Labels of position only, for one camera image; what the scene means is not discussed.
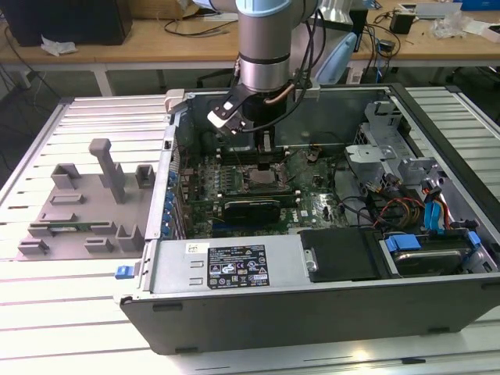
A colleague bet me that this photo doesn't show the black monitor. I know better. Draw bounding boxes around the black monitor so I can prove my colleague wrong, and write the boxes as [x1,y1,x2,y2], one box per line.
[2,0,133,48]

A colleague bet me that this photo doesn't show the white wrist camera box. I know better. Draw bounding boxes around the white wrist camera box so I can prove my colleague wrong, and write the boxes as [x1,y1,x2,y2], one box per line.
[206,97,248,137]

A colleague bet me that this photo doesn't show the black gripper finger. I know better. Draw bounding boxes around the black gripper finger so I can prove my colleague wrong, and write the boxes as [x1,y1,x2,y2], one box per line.
[255,130,267,171]
[265,130,277,171]

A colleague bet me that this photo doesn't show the blue disk carrier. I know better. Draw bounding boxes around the blue disk carrier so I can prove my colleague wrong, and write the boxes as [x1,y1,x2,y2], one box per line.
[384,230,480,274]

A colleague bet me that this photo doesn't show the white crumpled paper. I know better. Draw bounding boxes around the white crumpled paper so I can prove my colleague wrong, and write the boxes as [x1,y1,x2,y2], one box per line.
[40,34,78,57]

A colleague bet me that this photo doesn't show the black box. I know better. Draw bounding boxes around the black box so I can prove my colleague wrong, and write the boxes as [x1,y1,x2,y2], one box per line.
[350,7,370,54]

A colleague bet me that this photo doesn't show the silver hard disk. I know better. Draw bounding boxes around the silver hard disk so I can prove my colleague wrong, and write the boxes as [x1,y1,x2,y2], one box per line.
[392,248,464,277]

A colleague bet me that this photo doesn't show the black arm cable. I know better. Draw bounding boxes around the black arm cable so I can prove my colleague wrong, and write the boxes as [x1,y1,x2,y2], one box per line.
[298,9,318,89]

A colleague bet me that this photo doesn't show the light wooden desk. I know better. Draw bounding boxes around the light wooden desk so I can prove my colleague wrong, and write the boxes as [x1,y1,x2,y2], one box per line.
[0,5,500,98]

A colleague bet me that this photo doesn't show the black plastic shroud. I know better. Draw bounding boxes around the black plastic shroud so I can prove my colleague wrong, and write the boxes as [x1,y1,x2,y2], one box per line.
[298,228,382,283]

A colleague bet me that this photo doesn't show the blue flat data wire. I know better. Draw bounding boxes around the blue flat data wire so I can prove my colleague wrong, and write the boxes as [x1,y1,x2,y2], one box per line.
[425,197,446,235]

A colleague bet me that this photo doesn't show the green motherboard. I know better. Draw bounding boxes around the green motherboard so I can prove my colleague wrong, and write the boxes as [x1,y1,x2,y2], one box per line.
[173,146,352,239]

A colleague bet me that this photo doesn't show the silver metal drive cage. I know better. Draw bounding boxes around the silver metal drive cage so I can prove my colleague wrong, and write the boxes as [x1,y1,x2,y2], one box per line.
[345,100,446,196]

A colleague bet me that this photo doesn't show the black and grey PC case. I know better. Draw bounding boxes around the black and grey PC case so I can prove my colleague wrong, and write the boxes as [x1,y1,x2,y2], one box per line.
[112,82,500,356]

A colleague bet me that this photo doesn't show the CPU socket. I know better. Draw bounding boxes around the CPU socket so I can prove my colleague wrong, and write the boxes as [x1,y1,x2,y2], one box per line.
[241,163,286,193]

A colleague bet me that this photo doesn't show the silver CPU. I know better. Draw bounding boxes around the silver CPU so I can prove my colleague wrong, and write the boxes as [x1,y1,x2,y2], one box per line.
[249,170,280,189]

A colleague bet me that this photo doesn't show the silver power supply unit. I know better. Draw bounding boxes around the silver power supply unit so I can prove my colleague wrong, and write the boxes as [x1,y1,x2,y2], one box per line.
[143,238,318,298]

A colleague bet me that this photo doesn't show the grey parts rack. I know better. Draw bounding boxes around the grey parts rack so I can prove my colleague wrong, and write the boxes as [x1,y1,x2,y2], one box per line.
[15,137,158,262]

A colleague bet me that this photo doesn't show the small black cube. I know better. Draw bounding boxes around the small black cube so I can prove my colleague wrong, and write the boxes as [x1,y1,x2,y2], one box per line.
[389,10,416,35]

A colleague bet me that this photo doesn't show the black graphics card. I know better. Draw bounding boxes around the black graphics card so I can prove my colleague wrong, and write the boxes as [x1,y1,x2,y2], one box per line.
[223,198,283,227]

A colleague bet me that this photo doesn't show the blue box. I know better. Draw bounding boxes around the blue box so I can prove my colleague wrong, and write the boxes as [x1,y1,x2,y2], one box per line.
[460,0,500,12]

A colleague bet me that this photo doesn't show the red yellow power wires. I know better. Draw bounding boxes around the red yellow power wires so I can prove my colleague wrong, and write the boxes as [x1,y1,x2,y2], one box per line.
[373,197,429,231]

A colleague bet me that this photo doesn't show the clear plastic bag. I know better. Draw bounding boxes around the clear plastic bag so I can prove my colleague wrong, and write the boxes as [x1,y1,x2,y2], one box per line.
[431,10,469,41]

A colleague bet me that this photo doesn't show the metal socket cover frame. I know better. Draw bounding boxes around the metal socket cover frame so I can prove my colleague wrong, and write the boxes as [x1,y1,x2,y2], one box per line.
[280,149,313,187]

